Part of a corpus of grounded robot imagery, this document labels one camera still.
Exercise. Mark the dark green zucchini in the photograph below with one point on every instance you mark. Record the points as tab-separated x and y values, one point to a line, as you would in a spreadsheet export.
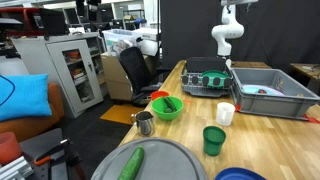
169	104

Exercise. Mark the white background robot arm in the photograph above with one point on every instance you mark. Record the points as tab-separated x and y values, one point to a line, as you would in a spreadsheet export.
226	31

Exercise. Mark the orange bowl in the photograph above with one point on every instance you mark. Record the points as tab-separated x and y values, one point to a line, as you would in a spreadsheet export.
158	94

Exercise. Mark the green plastic bowl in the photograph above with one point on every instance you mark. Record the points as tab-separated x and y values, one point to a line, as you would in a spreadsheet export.
166	115

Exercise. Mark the green plate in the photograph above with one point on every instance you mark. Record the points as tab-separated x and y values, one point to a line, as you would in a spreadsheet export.
213	74

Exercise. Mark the large grey plate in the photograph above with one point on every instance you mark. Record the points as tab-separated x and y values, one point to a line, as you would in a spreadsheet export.
166	163

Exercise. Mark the light blue plate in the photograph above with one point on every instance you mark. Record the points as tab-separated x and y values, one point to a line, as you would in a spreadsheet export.
251	89

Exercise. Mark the blue bowl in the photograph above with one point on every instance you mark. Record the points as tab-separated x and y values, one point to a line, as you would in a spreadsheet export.
238	175

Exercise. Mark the black office chair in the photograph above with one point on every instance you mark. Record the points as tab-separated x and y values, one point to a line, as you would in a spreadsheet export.
135	68

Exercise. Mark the stainless steel pitcher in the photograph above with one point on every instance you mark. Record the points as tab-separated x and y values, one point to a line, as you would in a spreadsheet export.
145	125

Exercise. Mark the orange floor mat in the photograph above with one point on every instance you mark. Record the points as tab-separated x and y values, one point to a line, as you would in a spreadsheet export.
120	114

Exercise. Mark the beige cardboard box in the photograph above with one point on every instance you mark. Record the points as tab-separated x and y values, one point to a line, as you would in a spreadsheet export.
113	76

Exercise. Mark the dark grey dish rack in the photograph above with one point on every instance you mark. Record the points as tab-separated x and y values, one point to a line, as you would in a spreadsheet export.
203	63

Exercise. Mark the clear plastic storage box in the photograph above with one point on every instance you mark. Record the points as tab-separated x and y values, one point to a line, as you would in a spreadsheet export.
116	38

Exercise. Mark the white plastic cup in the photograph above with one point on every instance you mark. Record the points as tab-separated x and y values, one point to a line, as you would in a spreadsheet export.
225	116

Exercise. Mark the green plastic cup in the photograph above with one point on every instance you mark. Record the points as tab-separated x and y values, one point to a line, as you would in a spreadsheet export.
213	143

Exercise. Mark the light green cucumber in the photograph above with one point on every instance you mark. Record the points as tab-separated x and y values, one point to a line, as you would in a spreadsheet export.
132	165

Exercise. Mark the small brown food item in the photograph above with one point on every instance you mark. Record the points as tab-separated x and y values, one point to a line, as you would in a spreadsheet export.
262	91

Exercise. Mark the grey plastic bin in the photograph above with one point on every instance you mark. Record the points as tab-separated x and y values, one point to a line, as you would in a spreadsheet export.
266	107

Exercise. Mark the dark grey work stand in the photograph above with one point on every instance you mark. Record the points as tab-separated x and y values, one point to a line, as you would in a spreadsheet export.
43	141

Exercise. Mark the grey metal cabinet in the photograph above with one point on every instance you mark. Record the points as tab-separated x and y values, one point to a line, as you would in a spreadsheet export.
36	53

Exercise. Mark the orange sofa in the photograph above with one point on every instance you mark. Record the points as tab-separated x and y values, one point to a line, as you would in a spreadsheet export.
30	126

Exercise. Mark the blue pillow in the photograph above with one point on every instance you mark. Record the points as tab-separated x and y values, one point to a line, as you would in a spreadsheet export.
25	96

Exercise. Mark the black curtain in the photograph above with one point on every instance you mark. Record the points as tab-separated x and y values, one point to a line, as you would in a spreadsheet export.
283	30

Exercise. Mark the wooden side table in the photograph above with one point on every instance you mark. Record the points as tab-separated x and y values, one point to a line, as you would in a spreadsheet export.
305	70

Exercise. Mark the red metal shelf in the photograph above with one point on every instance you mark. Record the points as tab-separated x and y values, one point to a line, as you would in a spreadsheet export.
20	11

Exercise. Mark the red cup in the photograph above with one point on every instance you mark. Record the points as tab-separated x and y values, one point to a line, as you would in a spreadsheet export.
8	148

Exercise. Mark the aluminium extrusion profiles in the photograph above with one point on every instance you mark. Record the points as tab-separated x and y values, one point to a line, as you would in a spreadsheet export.
15	170

